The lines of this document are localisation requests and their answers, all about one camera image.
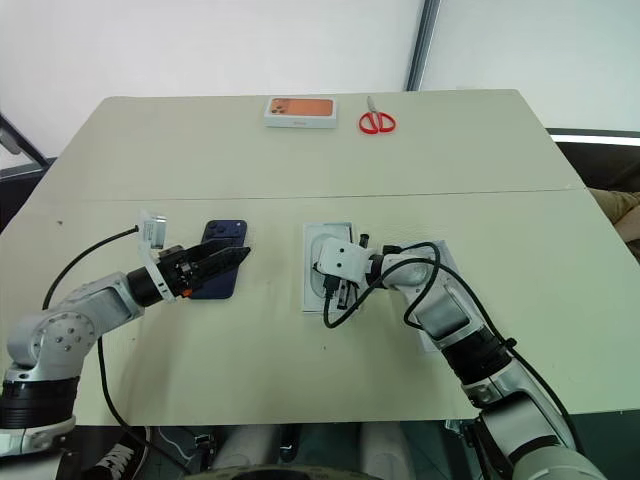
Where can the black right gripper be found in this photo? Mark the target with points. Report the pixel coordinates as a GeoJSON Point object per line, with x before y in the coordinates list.
{"type": "Point", "coordinates": [350, 286]}

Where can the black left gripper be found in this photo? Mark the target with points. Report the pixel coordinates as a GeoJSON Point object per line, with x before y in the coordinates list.
{"type": "Point", "coordinates": [180, 270]}

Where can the white phone box base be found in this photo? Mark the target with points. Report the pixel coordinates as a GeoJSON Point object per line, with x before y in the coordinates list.
{"type": "Point", "coordinates": [311, 295]}

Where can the dark blue smartphone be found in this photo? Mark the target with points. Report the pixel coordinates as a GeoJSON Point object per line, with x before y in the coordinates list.
{"type": "Point", "coordinates": [220, 291]}

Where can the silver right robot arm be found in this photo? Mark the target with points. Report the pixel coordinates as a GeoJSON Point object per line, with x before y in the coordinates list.
{"type": "Point", "coordinates": [450, 315]}

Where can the white box orange phone print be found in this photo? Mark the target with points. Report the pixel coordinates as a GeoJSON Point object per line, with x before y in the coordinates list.
{"type": "Point", "coordinates": [300, 107]}

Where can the pale grey cylinder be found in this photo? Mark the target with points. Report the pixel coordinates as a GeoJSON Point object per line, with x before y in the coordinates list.
{"type": "Point", "coordinates": [385, 447]}
{"type": "Point", "coordinates": [250, 447]}

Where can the black and white shoe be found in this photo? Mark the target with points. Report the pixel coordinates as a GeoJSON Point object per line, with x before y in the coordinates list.
{"type": "Point", "coordinates": [117, 457]}

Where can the dark furniture with light strip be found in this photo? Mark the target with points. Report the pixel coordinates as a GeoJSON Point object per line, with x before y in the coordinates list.
{"type": "Point", "coordinates": [600, 160]}

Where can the person khaki trouser leg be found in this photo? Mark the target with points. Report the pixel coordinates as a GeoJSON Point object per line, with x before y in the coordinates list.
{"type": "Point", "coordinates": [622, 210]}

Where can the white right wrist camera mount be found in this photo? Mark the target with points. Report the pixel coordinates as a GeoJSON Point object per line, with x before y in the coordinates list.
{"type": "Point", "coordinates": [342, 257]}

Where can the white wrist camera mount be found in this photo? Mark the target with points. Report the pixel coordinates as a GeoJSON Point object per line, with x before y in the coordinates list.
{"type": "Point", "coordinates": [342, 257]}
{"type": "Point", "coordinates": [151, 231]}

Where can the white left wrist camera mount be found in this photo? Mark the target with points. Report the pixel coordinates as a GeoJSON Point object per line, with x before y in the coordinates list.
{"type": "Point", "coordinates": [151, 231]}

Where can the metal table leg bracket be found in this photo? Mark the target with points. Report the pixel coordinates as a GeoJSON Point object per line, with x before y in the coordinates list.
{"type": "Point", "coordinates": [460, 432]}

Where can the dark metal frame bar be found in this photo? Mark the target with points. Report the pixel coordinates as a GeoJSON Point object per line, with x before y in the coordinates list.
{"type": "Point", "coordinates": [27, 145]}

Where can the grey aluminium window post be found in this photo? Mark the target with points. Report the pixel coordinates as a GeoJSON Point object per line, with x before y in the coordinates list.
{"type": "Point", "coordinates": [422, 45]}

